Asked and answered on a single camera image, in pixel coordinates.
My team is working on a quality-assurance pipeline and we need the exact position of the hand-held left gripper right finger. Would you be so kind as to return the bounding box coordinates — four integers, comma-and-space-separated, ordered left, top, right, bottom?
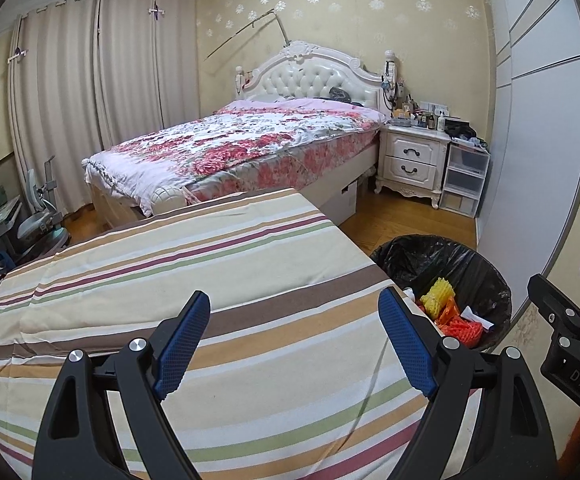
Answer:
377, 287, 556, 480

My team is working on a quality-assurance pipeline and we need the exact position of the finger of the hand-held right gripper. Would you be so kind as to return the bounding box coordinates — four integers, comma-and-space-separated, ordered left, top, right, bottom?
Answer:
526, 273, 580, 348

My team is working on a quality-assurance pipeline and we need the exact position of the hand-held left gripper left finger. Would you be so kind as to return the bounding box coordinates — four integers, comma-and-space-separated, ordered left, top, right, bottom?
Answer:
32, 290, 211, 480

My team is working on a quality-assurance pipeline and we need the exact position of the orange mesh ball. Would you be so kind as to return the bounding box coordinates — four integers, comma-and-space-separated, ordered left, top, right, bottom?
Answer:
442, 320, 483, 348

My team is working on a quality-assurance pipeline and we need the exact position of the yellow foam net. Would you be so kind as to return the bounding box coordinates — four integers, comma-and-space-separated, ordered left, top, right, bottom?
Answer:
420, 277, 457, 321

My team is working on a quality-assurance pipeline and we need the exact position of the bin with black bag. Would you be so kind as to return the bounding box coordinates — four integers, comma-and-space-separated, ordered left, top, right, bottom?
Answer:
369, 234, 513, 353

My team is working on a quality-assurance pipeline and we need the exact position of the striped cloth-covered table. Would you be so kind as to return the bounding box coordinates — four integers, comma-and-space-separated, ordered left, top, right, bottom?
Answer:
0, 187, 476, 480

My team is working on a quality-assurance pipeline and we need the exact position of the white sliding wardrobe door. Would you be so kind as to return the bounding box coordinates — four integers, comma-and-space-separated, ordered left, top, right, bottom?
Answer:
475, 0, 580, 321

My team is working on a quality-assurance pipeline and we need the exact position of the plastic drawer unit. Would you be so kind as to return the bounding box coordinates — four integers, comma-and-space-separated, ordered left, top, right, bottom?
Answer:
439, 141, 491, 219

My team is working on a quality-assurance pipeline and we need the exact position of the white storage box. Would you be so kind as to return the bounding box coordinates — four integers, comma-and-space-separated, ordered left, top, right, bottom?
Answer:
327, 177, 361, 226

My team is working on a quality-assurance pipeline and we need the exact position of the white nightstand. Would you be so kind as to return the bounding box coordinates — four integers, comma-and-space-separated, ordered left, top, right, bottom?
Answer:
374, 122, 453, 209

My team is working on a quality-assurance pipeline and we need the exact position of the dark cloth pile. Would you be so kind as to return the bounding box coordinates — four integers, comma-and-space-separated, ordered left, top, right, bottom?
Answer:
442, 117, 488, 150

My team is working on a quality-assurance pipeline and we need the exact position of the grey desk chair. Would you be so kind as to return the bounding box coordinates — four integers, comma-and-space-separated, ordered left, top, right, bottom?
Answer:
12, 160, 71, 261

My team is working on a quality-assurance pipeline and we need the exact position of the pink floral blanket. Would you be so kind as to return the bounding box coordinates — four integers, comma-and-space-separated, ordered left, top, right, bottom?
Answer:
84, 99, 391, 218

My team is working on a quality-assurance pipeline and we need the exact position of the cluster of small bottles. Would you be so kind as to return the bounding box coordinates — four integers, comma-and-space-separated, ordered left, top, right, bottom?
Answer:
390, 94, 451, 133

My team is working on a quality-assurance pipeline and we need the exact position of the wide beige curtain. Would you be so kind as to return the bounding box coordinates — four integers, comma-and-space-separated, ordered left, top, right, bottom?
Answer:
7, 0, 108, 221

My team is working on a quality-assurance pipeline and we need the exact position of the bed with floral quilt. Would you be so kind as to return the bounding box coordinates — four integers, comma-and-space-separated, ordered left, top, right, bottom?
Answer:
84, 40, 396, 231

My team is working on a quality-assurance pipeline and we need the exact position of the narrow beige curtain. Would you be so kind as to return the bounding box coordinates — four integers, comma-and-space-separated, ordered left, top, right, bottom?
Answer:
95, 0, 203, 136

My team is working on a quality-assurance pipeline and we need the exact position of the thin metal rod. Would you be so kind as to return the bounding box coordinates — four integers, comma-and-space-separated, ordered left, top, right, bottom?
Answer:
204, 7, 291, 61

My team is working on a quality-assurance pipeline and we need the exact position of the hanging cables bundle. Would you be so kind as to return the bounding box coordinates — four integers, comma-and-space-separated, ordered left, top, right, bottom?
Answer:
381, 50, 406, 111

